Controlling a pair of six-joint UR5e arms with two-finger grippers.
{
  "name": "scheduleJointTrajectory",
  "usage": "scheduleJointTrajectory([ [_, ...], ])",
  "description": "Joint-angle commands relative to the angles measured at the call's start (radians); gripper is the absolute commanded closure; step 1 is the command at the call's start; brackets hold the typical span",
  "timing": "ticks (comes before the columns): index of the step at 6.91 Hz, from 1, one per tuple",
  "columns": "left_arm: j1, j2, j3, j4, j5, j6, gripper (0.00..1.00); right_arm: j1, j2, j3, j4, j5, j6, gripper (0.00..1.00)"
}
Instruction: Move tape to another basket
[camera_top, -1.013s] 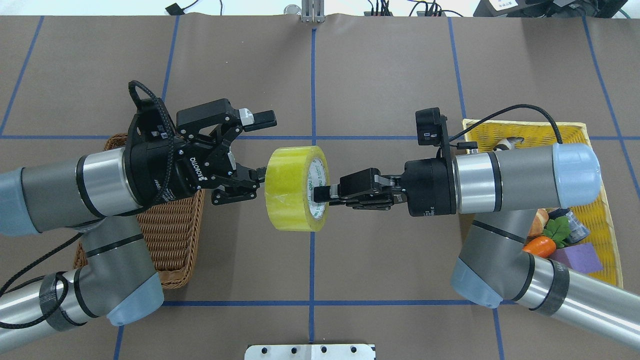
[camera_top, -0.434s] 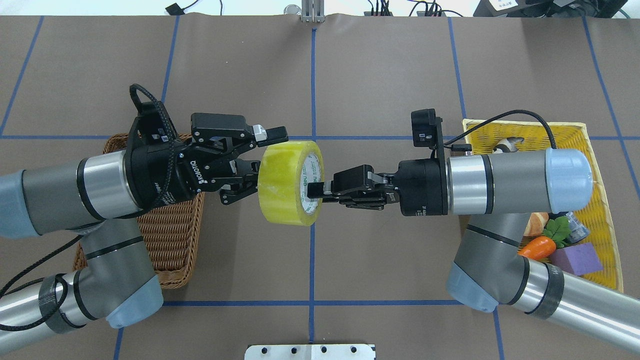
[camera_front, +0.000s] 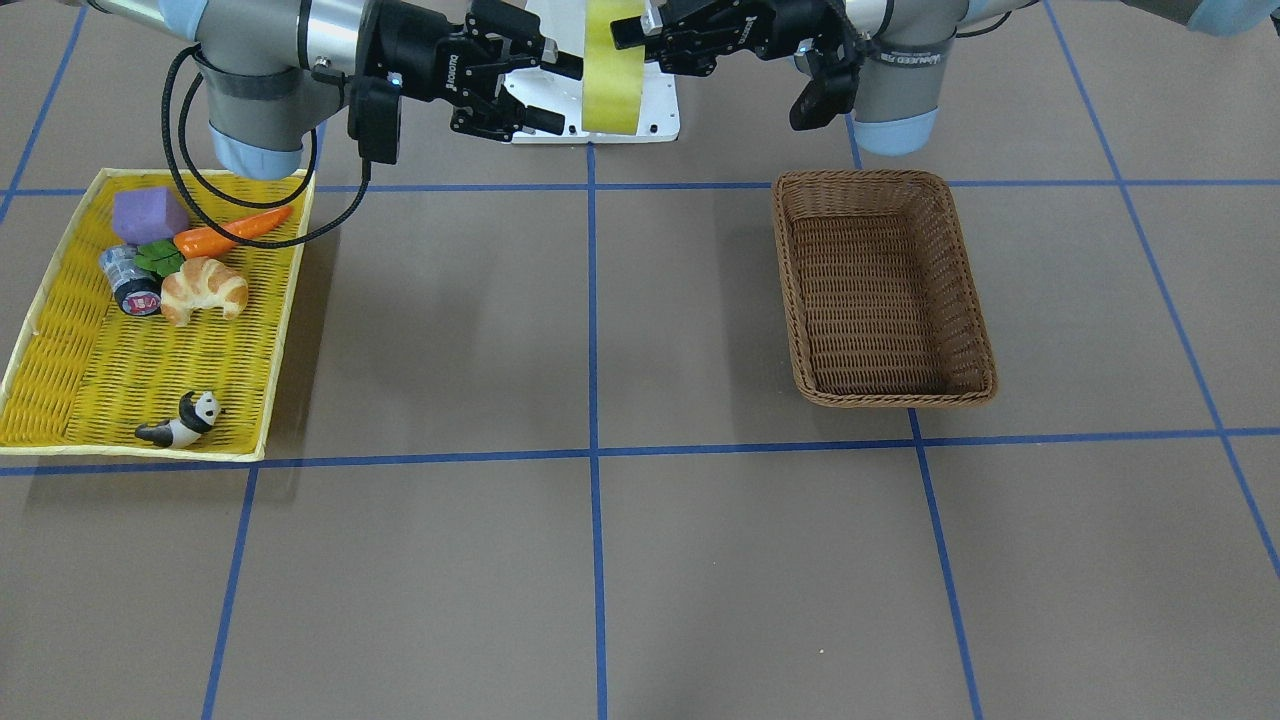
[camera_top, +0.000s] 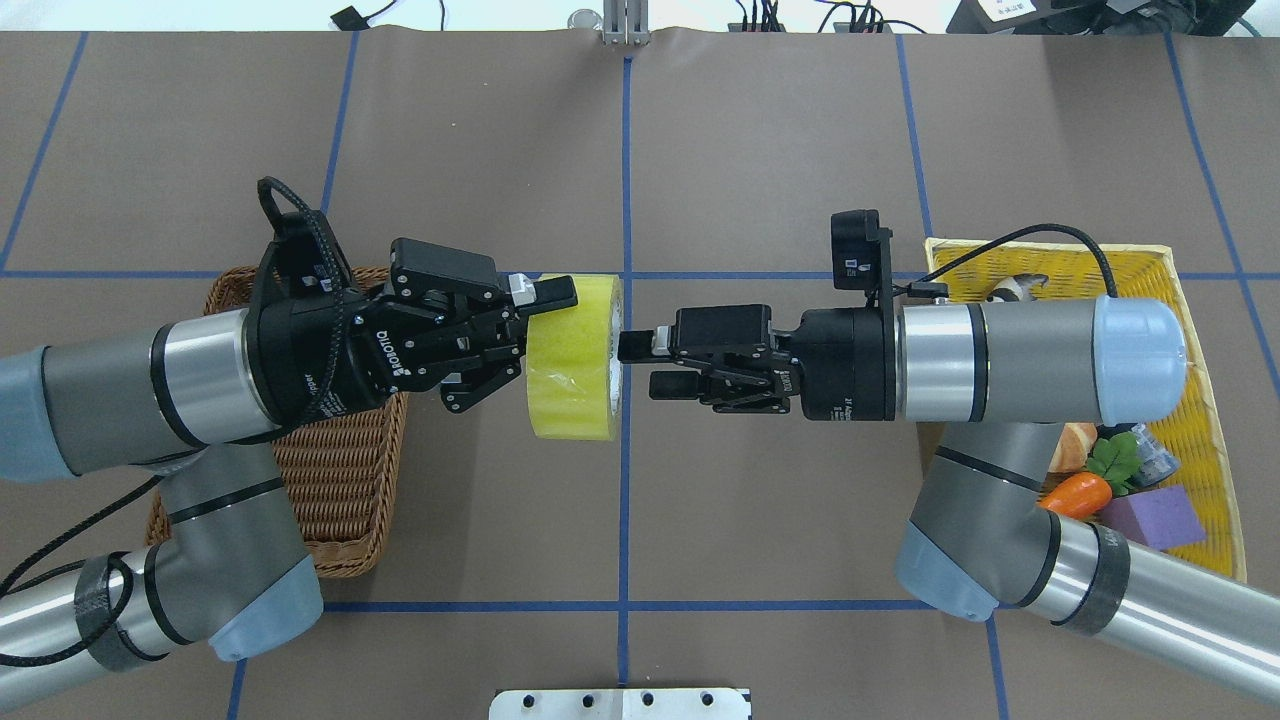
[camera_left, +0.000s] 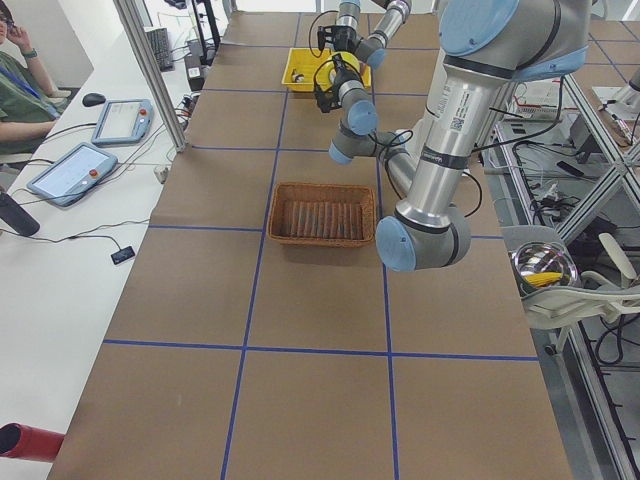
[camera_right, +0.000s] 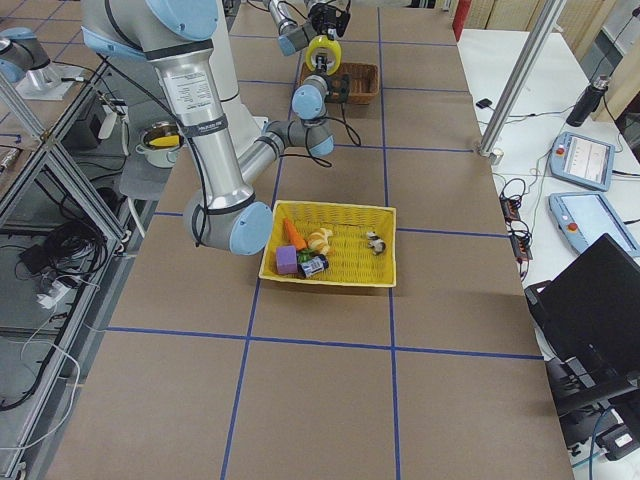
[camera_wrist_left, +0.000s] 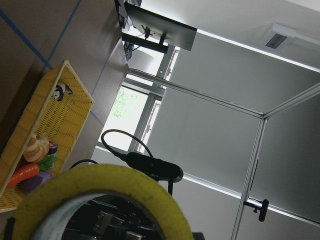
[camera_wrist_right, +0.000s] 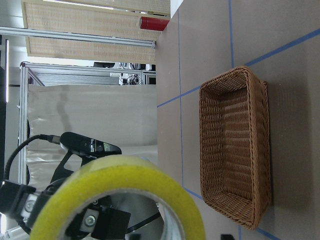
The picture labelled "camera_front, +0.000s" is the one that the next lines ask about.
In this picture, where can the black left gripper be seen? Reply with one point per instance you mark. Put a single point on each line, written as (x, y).
(775, 30)

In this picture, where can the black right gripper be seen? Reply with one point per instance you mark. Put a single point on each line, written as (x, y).
(418, 52)

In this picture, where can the yellow clear tape roll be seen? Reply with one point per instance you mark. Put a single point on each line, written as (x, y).
(612, 82)

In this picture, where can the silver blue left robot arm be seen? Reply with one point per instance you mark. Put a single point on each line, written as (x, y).
(881, 62)

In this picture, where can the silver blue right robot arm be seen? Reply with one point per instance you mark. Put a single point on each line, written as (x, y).
(274, 70)

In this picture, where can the brown wicker basket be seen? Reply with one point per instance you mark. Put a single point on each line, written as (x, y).
(879, 297)

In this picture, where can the yellow woven basket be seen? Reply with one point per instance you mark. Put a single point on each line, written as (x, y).
(83, 375)

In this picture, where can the orange toy carrot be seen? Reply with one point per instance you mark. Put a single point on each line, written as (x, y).
(206, 242)

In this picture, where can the toy croissant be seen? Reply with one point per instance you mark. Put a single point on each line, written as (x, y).
(203, 284)

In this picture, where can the purple foam block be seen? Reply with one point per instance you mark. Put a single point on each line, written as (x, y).
(148, 215)

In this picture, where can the dark blue labelled can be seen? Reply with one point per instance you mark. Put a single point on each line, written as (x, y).
(135, 291)

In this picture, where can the toy panda figure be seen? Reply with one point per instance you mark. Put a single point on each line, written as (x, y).
(197, 414)

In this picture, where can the white central pedestal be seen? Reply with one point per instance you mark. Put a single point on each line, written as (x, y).
(564, 21)

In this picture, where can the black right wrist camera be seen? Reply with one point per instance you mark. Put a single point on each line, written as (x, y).
(374, 119)

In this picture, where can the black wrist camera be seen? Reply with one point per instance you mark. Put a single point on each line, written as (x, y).
(831, 91)
(374, 119)

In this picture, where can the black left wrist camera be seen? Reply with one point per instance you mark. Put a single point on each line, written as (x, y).
(831, 91)

